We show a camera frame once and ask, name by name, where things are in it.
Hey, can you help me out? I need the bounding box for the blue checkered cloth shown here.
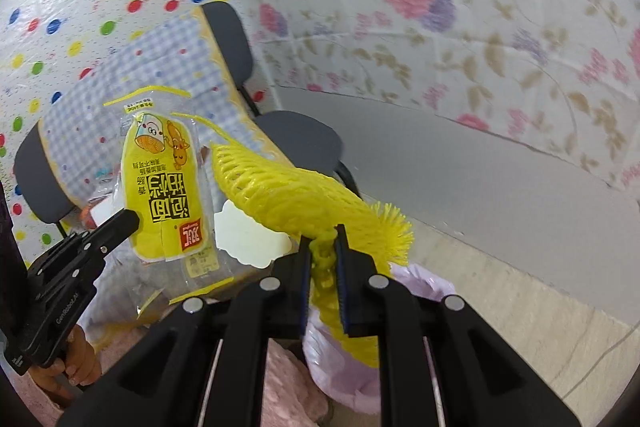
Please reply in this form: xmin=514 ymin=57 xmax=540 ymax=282
xmin=38 ymin=2 xmax=288 ymax=206

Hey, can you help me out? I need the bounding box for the white paper scrap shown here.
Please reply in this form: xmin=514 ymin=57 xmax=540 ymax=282
xmin=214 ymin=199 xmax=293 ymax=269

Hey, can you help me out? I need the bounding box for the pink trash bag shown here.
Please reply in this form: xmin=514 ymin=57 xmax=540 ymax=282
xmin=303 ymin=263 xmax=456 ymax=415

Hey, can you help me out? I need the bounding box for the grey office chair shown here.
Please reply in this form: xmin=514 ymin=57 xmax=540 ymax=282
xmin=14 ymin=1 xmax=359 ymax=236

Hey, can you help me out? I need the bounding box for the floral pattern sheet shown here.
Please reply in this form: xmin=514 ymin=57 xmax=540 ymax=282
xmin=238 ymin=0 xmax=639 ymax=194

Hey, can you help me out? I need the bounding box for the yellow foam fruit net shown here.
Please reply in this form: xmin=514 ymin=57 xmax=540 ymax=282
xmin=192 ymin=116 xmax=413 ymax=369

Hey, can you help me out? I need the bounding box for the left hand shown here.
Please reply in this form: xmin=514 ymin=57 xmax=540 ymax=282
xmin=28 ymin=325 xmax=102 ymax=407

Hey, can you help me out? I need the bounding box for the yellow snack wrapper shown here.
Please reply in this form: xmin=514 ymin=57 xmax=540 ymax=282
xmin=105 ymin=86 xmax=234 ymax=312

